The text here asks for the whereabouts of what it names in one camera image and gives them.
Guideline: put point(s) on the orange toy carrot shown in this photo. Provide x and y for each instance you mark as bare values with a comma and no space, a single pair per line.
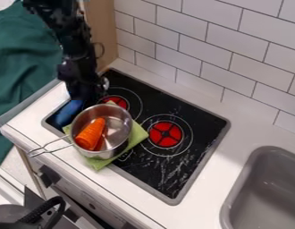
90,134

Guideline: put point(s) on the toy sink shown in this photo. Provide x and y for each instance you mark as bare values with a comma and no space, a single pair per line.
269,193

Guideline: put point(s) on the toy stove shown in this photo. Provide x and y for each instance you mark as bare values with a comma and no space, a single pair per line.
185,158

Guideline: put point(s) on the dark green cloth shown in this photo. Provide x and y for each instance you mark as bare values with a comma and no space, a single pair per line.
22,65

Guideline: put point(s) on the light green cloth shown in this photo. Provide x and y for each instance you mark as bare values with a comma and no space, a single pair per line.
136,135

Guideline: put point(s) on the wooden board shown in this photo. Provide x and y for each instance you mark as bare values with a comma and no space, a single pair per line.
103,27

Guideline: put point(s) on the silver pot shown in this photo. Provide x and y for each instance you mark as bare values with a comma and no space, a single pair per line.
116,131

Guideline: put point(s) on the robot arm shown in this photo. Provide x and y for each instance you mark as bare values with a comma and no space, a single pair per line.
68,27

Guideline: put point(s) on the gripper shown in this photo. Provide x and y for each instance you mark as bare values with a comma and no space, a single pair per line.
81,79

